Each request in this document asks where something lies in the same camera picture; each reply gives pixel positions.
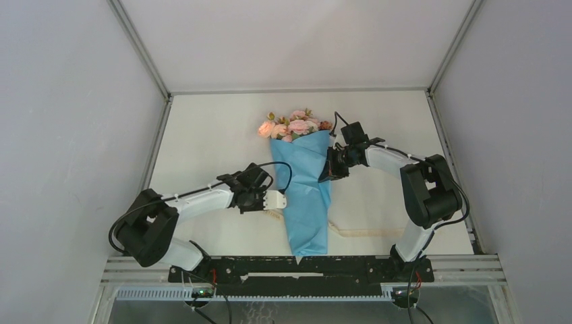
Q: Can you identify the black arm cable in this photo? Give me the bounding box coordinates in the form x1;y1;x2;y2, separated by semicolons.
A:
329;111;471;324
108;161;293;257

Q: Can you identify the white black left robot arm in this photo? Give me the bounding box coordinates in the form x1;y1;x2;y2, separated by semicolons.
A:
108;163;287;281

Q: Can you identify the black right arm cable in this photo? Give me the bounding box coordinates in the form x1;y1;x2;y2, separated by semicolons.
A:
329;111;471;324

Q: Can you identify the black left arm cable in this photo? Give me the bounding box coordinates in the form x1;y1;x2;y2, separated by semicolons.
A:
108;161;293;257

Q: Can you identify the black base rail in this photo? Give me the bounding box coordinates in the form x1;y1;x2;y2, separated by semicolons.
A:
168;256;434;298

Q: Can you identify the white cable duct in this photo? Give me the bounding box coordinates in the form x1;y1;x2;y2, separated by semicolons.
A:
115;286;394;302

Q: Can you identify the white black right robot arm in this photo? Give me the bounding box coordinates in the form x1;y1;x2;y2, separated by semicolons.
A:
318;122;469;281

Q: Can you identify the cream ribbon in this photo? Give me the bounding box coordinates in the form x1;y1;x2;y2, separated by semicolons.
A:
261;209;405;238

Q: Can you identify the blue wrapping paper sheet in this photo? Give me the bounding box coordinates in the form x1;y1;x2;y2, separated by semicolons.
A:
270;131;331;257

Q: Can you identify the pink fake rose stem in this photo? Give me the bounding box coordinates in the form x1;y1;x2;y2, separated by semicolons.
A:
270;124;292;142
287;109;320;140
257;112;277;138

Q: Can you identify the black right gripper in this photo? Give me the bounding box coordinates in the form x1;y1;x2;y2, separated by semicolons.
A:
320;145;360;182

